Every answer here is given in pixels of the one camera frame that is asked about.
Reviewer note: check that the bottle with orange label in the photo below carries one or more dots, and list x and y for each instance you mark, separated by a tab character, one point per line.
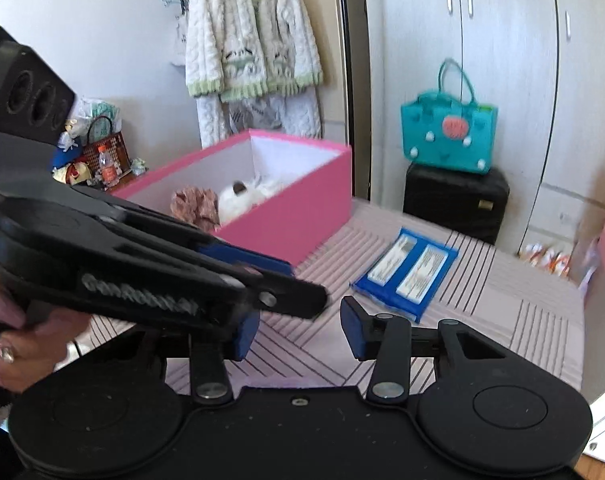
107	170

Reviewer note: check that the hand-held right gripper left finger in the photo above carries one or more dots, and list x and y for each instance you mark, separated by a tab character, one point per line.
245	340

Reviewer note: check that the pink cardboard box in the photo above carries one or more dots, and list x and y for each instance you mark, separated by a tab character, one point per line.
292	210

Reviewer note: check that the white wardrobe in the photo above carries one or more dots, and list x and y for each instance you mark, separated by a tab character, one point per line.
512	110

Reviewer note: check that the black suitcase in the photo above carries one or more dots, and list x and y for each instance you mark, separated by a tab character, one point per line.
452	200

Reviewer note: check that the teal felt handbag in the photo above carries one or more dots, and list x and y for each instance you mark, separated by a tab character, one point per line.
447	150

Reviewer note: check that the floral fabric scrunchie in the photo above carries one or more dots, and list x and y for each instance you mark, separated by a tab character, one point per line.
195	205

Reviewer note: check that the clear plastic bag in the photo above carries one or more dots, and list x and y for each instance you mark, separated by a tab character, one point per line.
587	267

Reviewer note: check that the brown woven basket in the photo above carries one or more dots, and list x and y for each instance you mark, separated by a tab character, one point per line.
120	152

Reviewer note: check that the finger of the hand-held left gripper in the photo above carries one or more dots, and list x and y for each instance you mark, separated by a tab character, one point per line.
292	295
247	258

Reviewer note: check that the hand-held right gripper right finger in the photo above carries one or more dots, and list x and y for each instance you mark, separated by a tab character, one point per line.
352	330

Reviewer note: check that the white fleece pyjama jacket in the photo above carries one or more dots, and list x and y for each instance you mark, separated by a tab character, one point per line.
242	25

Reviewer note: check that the white plastic bag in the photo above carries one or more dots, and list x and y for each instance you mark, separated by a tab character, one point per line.
100	110

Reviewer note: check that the orange white snack packets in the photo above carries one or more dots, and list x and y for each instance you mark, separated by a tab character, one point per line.
545	260

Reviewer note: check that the red and yellow packet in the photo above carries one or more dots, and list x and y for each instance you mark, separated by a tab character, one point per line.
75	172

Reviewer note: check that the person's left hand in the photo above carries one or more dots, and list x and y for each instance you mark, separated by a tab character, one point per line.
27	355

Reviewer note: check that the white panda plush toy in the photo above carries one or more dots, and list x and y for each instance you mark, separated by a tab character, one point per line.
247	195

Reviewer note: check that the blue wet wipes packet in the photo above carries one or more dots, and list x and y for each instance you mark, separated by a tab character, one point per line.
407	270

